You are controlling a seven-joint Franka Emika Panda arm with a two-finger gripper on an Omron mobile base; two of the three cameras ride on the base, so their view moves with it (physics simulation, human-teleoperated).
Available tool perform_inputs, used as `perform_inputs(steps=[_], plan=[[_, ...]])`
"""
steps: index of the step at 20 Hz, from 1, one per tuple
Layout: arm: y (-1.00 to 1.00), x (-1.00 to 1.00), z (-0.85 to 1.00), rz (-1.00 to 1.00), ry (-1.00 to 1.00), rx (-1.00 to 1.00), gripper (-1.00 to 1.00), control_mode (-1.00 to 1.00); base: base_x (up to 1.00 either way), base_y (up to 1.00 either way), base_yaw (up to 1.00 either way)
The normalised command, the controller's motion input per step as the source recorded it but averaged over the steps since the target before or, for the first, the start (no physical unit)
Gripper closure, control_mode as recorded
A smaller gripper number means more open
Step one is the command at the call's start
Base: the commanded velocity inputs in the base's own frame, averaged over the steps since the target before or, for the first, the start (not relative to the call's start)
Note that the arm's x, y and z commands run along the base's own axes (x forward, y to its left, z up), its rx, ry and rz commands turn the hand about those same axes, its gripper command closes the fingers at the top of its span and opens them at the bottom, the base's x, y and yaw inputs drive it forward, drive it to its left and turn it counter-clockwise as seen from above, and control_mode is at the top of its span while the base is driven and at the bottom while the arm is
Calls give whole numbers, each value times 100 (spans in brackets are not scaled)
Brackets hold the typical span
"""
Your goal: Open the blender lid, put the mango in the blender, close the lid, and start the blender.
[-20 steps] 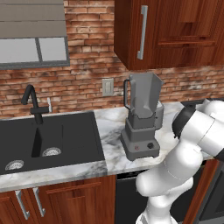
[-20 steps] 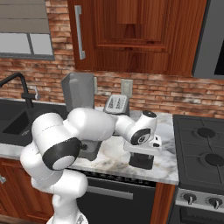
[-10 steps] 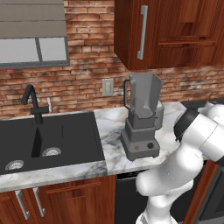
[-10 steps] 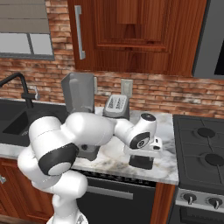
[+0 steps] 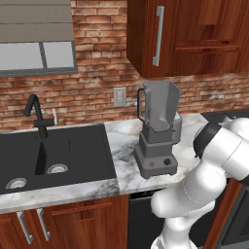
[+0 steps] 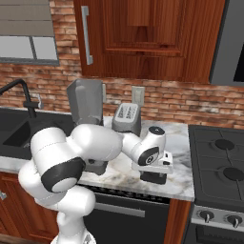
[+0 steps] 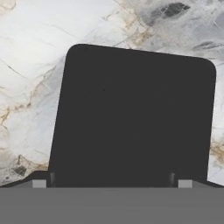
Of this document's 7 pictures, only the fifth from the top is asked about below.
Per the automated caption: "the silver base cupboard handle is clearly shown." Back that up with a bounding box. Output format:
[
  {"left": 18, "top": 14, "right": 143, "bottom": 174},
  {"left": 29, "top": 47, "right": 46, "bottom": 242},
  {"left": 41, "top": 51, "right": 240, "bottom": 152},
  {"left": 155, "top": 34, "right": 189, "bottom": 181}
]
[
  {"left": 16, "top": 210, "right": 34, "bottom": 245},
  {"left": 35, "top": 207, "right": 52, "bottom": 242}
]

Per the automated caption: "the brown wooden wall cupboard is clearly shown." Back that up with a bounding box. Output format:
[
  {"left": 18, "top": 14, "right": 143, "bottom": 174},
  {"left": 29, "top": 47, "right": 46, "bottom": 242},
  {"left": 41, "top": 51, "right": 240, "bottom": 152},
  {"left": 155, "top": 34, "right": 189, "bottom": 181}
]
[{"left": 125, "top": 0, "right": 249, "bottom": 79}]

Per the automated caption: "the brown wooden side panel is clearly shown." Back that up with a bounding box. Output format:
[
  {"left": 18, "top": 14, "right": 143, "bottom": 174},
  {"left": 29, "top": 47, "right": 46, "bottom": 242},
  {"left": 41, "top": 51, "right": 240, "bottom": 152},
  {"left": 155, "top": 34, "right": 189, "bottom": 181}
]
[{"left": 201, "top": 177, "right": 245, "bottom": 249}]

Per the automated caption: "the silver wall cupboard handle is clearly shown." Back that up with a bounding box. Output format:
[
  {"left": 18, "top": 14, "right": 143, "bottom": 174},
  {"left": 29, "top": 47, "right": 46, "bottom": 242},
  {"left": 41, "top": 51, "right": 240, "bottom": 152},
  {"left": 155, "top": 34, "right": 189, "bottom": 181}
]
[{"left": 152, "top": 5, "right": 165, "bottom": 68}]

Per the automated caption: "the grey blender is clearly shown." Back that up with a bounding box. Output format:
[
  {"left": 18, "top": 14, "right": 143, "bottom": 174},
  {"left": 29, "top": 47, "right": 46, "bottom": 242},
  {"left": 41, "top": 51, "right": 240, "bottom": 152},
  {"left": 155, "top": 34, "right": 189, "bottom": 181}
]
[{"left": 133, "top": 80, "right": 184, "bottom": 180}]

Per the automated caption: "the silver tap lever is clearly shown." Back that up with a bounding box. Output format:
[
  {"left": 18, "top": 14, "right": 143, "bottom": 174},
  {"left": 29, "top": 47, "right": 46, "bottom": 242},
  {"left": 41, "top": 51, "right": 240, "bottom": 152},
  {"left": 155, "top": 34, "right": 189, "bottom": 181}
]
[{"left": 52, "top": 108, "right": 59, "bottom": 126}]

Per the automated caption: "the black dishwasher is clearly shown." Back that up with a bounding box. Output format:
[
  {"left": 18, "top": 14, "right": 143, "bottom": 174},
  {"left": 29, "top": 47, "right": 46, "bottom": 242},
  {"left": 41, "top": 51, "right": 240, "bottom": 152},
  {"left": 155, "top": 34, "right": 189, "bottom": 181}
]
[{"left": 127, "top": 189, "right": 170, "bottom": 249}]

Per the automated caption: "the grey wall socket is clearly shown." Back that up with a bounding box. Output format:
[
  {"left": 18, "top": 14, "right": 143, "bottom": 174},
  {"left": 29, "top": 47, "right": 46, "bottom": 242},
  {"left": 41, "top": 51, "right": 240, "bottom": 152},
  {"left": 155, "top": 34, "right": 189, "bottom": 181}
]
[{"left": 113, "top": 86, "right": 127, "bottom": 108}]

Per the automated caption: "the black tap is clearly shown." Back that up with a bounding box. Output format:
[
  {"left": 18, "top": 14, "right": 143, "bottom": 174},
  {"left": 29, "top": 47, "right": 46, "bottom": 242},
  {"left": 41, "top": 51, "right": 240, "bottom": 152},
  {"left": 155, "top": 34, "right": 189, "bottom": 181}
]
[{"left": 22, "top": 92, "right": 56, "bottom": 139}]

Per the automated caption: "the black sink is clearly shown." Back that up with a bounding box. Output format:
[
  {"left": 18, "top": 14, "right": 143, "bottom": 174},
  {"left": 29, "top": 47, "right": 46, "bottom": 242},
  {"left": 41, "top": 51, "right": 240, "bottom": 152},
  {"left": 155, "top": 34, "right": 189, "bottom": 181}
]
[{"left": 0, "top": 123, "right": 118, "bottom": 196}]

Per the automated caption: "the brown wall cupboard door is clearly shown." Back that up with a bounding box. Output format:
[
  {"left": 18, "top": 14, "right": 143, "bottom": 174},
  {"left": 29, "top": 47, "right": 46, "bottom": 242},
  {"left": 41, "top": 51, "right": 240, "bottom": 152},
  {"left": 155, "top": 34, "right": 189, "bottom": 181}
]
[{"left": 143, "top": 0, "right": 249, "bottom": 79}]

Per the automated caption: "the window with grey blind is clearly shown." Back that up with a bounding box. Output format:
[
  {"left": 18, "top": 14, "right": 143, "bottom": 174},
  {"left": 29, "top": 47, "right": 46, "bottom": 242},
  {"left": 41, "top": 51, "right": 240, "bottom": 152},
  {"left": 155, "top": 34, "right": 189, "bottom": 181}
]
[{"left": 0, "top": 0, "right": 79, "bottom": 78}]

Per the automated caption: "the brown base cupboard door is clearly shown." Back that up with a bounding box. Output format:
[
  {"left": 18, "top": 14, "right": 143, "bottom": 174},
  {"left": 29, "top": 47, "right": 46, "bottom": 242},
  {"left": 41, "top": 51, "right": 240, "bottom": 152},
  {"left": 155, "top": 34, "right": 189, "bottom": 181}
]
[
  {"left": 0, "top": 214, "right": 34, "bottom": 249},
  {"left": 29, "top": 194, "right": 130, "bottom": 249}
]

